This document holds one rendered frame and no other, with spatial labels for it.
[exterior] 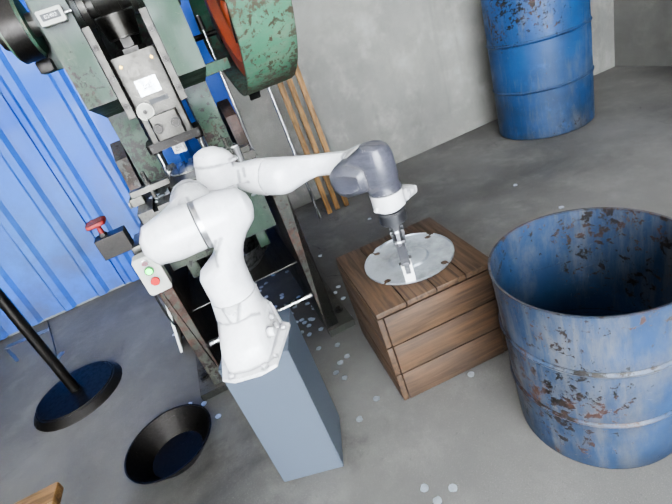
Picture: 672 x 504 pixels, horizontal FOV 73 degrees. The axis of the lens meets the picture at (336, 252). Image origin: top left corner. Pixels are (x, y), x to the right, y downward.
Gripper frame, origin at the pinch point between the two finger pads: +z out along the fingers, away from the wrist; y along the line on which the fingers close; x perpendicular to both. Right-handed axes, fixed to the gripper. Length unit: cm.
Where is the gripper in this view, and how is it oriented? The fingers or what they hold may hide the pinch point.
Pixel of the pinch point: (408, 271)
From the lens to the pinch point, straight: 130.7
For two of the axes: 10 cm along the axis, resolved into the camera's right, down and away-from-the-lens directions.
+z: 3.1, 8.4, 4.5
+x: 9.5, -2.6, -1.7
